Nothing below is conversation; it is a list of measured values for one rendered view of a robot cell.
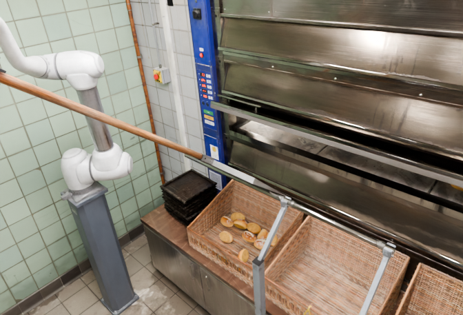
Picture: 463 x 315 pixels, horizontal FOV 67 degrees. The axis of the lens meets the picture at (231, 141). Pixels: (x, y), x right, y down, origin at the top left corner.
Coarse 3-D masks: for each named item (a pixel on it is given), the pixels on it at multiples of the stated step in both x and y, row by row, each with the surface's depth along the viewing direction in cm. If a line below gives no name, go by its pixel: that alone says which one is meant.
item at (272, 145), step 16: (256, 144) 218; (272, 144) 210; (304, 160) 196; (320, 160) 191; (352, 176) 178; (368, 176) 175; (400, 192) 163; (416, 192) 161; (432, 208) 156; (448, 208) 151
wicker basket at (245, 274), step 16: (224, 192) 235; (240, 192) 239; (256, 192) 230; (208, 208) 226; (224, 208) 240; (256, 208) 232; (272, 208) 223; (288, 208) 215; (192, 224) 219; (208, 224) 232; (272, 224) 225; (288, 224) 217; (192, 240) 224; (208, 240) 206; (240, 240) 224; (288, 240) 204; (208, 256) 213; (224, 256) 200; (272, 256) 194; (240, 272) 195
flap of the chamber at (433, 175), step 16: (272, 112) 198; (288, 128) 175; (320, 128) 177; (336, 128) 178; (336, 144) 159; (368, 144) 159; (384, 144) 160; (384, 160) 146; (416, 160) 145; (432, 160) 145; (448, 160) 146; (432, 176) 135; (448, 176) 131
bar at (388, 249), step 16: (192, 160) 205; (272, 192) 170; (304, 208) 158; (336, 224) 148; (272, 240) 164; (368, 240) 140; (256, 256) 164; (384, 256) 136; (256, 272) 163; (256, 288) 169; (256, 304) 175; (368, 304) 133
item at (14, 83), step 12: (0, 72) 96; (12, 84) 99; (24, 84) 101; (48, 96) 107; (60, 96) 110; (72, 108) 114; (84, 108) 117; (108, 120) 125; (132, 132) 134; (144, 132) 138; (168, 144) 149; (192, 156) 164
